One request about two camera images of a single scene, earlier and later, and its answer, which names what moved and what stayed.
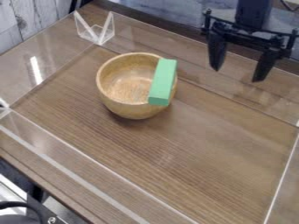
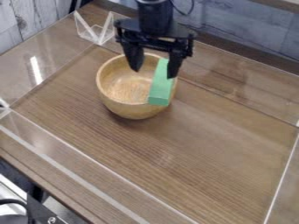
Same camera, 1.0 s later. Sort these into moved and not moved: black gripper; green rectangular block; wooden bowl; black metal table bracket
Moved: black gripper
Not moved: green rectangular block; black metal table bracket; wooden bowl
